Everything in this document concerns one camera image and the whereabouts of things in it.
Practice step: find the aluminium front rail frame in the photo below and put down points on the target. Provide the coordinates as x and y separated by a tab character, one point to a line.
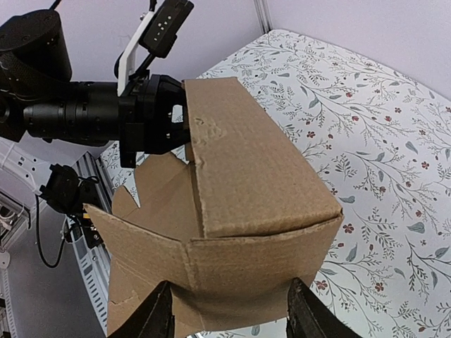
67	301

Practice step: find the left aluminium frame post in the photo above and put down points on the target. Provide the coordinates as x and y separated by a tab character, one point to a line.
263	15

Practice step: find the floral patterned table mat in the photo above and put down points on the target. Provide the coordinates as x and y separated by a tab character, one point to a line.
380	142

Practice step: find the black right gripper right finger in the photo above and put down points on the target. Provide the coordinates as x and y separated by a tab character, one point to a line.
308	317

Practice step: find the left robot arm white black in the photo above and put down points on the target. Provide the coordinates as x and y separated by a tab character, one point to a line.
39	98

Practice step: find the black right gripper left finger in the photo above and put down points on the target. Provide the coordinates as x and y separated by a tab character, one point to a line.
153	318

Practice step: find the brown cardboard paper box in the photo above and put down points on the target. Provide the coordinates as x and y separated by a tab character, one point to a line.
229	227

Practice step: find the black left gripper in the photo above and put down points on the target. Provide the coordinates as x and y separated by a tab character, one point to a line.
145	117

